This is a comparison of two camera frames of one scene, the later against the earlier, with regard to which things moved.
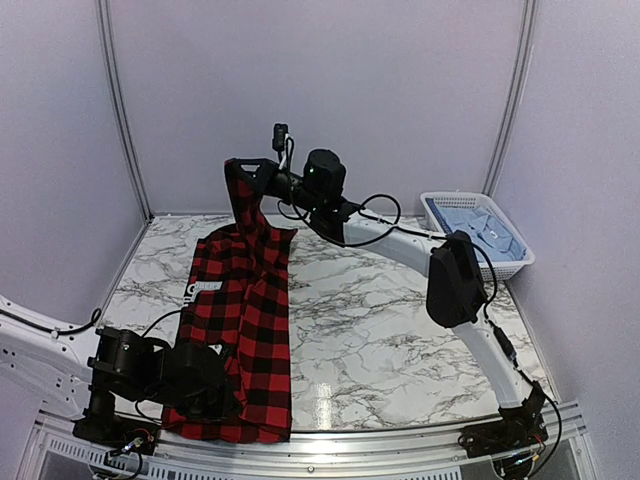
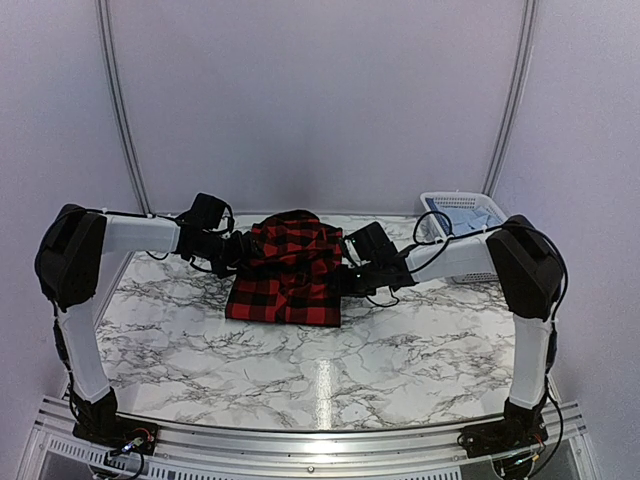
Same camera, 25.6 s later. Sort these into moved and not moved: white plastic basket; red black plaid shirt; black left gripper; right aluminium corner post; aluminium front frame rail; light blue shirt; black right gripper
Moved: red black plaid shirt; black right gripper; black left gripper
Not moved: white plastic basket; right aluminium corner post; light blue shirt; aluminium front frame rail
